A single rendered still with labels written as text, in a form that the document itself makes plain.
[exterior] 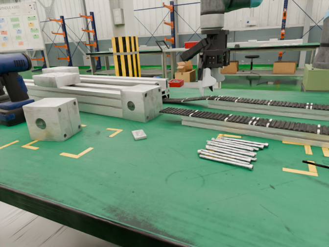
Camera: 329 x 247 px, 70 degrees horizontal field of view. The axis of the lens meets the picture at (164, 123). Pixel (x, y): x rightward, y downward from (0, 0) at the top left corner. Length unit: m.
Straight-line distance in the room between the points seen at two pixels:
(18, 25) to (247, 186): 6.37
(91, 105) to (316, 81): 0.90
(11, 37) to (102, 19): 4.75
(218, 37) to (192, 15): 7.99
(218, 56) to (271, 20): 7.55
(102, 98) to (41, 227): 0.75
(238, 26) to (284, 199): 8.09
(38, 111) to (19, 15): 5.90
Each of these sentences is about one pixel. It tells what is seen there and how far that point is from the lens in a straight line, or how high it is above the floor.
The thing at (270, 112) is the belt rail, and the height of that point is 0.79.
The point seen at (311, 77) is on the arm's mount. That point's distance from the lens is 1.16.
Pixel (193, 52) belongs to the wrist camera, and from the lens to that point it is 0.84.
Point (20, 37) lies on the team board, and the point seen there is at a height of 1.26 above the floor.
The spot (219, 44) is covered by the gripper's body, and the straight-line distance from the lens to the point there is 0.80.
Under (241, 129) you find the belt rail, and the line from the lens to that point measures 0.63.
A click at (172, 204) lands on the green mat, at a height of 0.78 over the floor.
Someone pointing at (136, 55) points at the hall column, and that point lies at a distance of 4.22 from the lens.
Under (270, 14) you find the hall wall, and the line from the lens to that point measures 8.37.
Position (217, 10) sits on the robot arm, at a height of 1.09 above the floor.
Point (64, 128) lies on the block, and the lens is 0.67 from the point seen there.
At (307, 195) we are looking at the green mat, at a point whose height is 0.78.
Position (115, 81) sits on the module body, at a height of 0.86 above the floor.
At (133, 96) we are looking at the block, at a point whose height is 0.86.
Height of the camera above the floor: 1.01
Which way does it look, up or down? 19 degrees down
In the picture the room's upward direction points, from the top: 3 degrees counter-clockwise
